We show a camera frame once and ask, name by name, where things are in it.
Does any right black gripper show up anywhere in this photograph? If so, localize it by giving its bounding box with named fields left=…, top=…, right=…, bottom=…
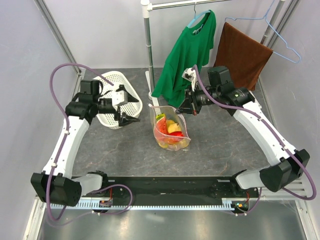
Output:
left=176, top=83, right=221, bottom=115

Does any pale yellow pear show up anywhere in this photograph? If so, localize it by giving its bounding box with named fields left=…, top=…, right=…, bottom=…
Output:
left=167, top=123, right=182, bottom=133

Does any orange peach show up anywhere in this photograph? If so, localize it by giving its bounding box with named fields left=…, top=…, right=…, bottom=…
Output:
left=166, top=119, right=176, bottom=127

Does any red mango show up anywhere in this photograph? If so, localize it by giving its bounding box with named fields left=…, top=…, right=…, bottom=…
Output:
left=169, top=131, right=185, bottom=138

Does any clear zip top bag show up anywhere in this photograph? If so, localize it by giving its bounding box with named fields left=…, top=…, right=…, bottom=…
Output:
left=148, top=104, right=191, bottom=151

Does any watermelon slice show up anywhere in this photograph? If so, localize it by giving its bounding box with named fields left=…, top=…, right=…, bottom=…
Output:
left=154, top=116, right=168, bottom=136

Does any yellow banana bunch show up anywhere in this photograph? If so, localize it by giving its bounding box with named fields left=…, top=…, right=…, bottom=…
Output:
left=155, top=113, right=166, bottom=121

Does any yellow mango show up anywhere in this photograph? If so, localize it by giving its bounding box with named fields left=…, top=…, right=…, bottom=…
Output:
left=157, top=139, right=189, bottom=151

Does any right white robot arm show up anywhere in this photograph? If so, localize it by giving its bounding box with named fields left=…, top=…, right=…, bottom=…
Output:
left=177, top=66, right=310, bottom=197

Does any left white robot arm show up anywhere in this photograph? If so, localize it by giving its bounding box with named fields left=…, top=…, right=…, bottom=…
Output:
left=30, top=80, right=141, bottom=207

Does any white perforated plastic basket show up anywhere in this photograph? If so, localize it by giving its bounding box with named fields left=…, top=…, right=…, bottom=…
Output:
left=94, top=71, right=143, bottom=130

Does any green t-shirt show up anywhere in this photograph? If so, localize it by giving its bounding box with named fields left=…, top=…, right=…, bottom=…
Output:
left=151, top=10, right=217, bottom=108

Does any brown towel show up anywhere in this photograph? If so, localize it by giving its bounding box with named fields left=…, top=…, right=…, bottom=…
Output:
left=214, top=22, right=273, bottom=91

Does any teal shirt hanger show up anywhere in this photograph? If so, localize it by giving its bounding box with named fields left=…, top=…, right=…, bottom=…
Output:
left=187, top=1, right=211, bottom=28

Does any white clothes rack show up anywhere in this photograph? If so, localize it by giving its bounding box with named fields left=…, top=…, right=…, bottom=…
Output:
left=140, top=0, right=285, bottom=106

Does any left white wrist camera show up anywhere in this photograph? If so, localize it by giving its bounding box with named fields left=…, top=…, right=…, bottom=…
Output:
left=111, top=91, right=128, bottom=108

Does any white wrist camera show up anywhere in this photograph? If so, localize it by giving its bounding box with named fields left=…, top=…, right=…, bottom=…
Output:
left=182, top=68, right=198, bottom=84
left=111, top=91, right=128, bottom=108

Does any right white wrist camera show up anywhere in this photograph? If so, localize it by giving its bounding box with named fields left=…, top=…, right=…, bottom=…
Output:
left=182, top=68, right=198, bottom=84

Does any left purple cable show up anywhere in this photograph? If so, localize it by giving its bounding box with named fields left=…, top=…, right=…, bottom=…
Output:
left=46, top=63, right=133, bottom=222

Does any purple cable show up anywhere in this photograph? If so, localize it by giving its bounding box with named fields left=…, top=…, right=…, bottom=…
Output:
left=192, top=64, right=317, bottom=201
left=46, top=63, right=133, bottom=222

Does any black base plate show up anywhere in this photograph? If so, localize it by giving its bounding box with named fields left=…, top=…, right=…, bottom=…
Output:
left=72, top=170, right=261, bottom=207

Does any white slotted cable duct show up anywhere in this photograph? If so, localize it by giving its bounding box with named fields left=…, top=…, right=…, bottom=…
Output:
left=49, top=198, right=257, bottom=211

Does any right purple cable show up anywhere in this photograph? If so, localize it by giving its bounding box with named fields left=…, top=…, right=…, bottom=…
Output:
left=192, top=64, right=317, bottom=201

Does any light blue wire hanger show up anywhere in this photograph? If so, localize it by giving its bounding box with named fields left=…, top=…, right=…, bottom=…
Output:
left=224, top=0, right=302, bottom=64

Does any left aluminium frame post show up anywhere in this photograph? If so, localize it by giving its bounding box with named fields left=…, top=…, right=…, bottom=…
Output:
left=34, top=0, right=76, bottom=64

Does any aluminium frame post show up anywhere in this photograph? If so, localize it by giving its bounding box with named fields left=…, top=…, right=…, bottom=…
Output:
left=34, top=0, right=76, bottom=64
left=266, top=0, right=301, bottom=49

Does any right aluminium frame post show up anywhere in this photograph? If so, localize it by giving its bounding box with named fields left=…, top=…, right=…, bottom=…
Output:
left=266, top=0, right=301, bottom=49

